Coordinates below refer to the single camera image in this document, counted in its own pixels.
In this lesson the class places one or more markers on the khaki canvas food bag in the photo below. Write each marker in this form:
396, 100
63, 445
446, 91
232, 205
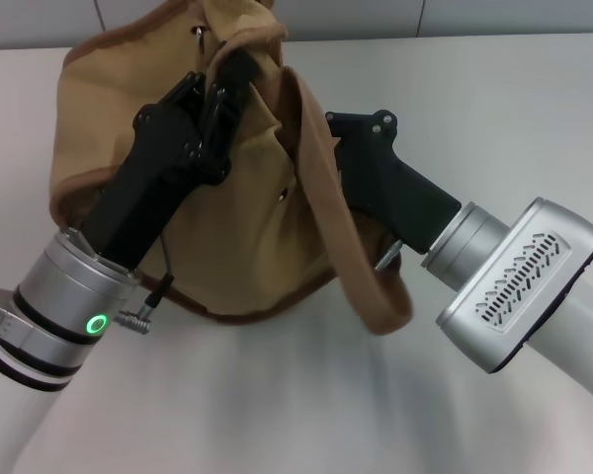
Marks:
257, 222

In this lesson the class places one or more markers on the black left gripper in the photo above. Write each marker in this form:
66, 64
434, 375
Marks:
153, 168

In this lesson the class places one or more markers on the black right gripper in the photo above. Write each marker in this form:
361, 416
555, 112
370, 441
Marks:
390, 182

